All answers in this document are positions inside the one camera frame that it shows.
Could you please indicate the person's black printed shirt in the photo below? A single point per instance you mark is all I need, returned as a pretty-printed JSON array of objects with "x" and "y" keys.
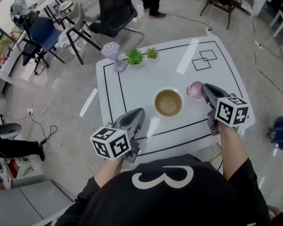
[{"x": 179, "y": 204}]

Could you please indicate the white tape strip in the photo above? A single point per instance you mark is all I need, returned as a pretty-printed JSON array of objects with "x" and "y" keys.
[{"x": 88, "y": 102}]

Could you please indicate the black mesh office chair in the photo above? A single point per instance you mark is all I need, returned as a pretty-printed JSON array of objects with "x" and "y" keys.
[{"x": 115, "y": 10}]

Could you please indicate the pink cup dish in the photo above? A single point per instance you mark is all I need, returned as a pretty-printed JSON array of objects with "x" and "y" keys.
[{"x": 195, "y": 92}]

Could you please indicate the white table with black legs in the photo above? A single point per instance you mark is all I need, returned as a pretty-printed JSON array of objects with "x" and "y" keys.
[{"x": 54, "y": 0}]

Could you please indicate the grey chair with black frame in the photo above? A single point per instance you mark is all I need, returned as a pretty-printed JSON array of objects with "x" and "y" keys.
[{"x": 77, "y": 18}]

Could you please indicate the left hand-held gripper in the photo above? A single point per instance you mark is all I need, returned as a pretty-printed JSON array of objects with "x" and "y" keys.
[{"x": 113, "y": 142}]

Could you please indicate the white side table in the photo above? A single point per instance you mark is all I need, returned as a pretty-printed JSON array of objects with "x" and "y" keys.
[{"x": 281, "y": 16}]

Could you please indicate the large green potted plant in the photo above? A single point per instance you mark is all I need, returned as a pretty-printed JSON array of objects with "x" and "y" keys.
[{"x": 133, "y": 56}]

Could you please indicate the purple candle holder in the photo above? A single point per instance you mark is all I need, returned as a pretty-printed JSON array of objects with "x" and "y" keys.
[{"x": 118, "y": 63}]

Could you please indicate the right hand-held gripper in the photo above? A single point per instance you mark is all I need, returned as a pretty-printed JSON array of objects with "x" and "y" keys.
[{"x": 231, "y": 112}]

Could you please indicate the person's right forearm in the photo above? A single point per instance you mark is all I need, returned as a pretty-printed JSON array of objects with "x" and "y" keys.
[{"x": 231, "y": 152}]

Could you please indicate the blue plastic chair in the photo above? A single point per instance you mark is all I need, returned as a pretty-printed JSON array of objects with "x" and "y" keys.
[{"x": 44, "y": 34}]

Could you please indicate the white shelf unit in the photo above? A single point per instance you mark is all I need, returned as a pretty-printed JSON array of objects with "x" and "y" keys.
[{"x": 257, "y": 1}]

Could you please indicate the low white shelf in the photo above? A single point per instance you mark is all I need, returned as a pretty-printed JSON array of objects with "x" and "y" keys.
[{"x": 28, "y": 168}]

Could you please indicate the white power strip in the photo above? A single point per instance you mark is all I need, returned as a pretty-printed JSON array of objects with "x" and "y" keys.
[{"x": 30, "y": 111}]

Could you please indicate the grey cabinet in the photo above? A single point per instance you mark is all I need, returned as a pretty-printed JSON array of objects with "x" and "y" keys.
[{"x": 19, "y": 204}]

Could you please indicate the small green potted plant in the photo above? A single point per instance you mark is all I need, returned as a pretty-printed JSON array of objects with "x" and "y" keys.
[{"x": 152, "y": 53}]

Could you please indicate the person's left forearm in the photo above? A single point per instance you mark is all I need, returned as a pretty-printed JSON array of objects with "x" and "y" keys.
[{"x": 108, "y": 172}]

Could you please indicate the brown and white bowl dish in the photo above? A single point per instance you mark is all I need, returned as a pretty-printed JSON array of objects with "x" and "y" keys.
[{"x": 168, "y": 102}]

